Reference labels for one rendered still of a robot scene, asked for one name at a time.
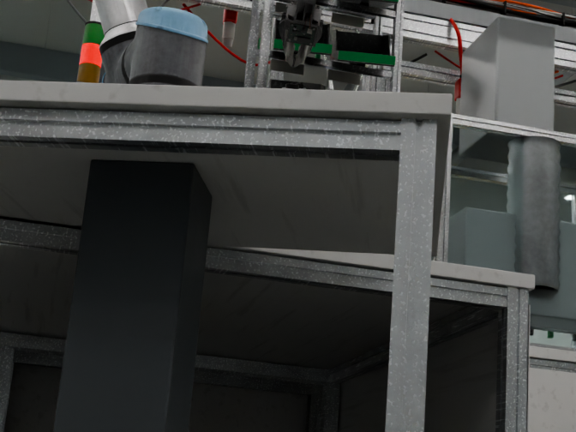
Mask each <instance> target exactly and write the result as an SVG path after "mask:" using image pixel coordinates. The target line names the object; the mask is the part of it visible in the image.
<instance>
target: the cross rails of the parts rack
mask: <svg viewBox="0 0 576 432"><path fill-rule="evenodd" d="M274 1H276V2H282V3H291V0H274ZM315 5H320V9H322V10H326V11H331V12H335V13H340V14H345V15H354V16H358V17H362V18H368V19H372V20H374V19H375V16H380V17H386V18H390V19H394V18H395V17H396V11H392V10H387V9H378V8H374V7H370V6H364V5H360V4H355V3H347V2H342V1H338V0H316V3H315ZM268 58H273V59H278V60H283V61H285V53H284V52H281V51H272V50H269V57H268ZM304 64H308V65H312V66H317V67H322V68H327V69H336V70H341V71H346V72H352V73H356V74H361V75H371V76H375V77H380V78H386V79H390V80H391V79H392V78H393V72H392V71H387V70H382V69H373V68H368V67H363V66H358V65H353V64H348V63H339V62H334V61H329V60H324V59H320V58H314V57H306V58H305V61H304Z"/></svg>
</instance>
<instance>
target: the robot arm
mask: <svg viewBox="0 0 576 432"><path fill-rule="evenodd" d="M95 3H96V7H97V10H98V13H99V18H100V22H101V25H102V28H103V31H104V35H105V37H104V39H103V41H102V42H101V44H100V46H99V51H100V55H101V58H102V61H103V64H104V68H105V73H104V75H103V78H102V83H115V84H143V85H172V86H200V87H201V86H202V78H203V71H204V63H205V56H206V48H207V44H208V40H207V24H206V23H205V22H204V20H202V19H201V18H200V17H199V16H197V15H194V14H192V13H190V12H188V11H185V10H181V9H175V8H169V7H152V8H148V7H147V3H146V0H95ZM315 3H316V0H296V1H293V0H291V3H288V4H286V8H287V10H286V13H285V12H282V18H281V20H280V23H279V34H280V36H281V38H282V40H281V41H283V49H284V53H285V60H286V61H287V62H288V64H290V66H291V67H293V68H296V66H298V65H299V64H300V63H301V64H304V61H305V58H306V57H307V56H308V54H310V52H311V50H312V47H313V46H314V47H315V44H316V43H317V42H318V41H319V39H320V38H321V34H322V25H323V23H324V20H321V16H322V12H323V11H322V10H321V9H320V5H315ZM294 43H296V44H300V46H299V47H298V54H296V56H295V55H294V50H295V45H294ZM294 58H295V60H294Z"/></svg>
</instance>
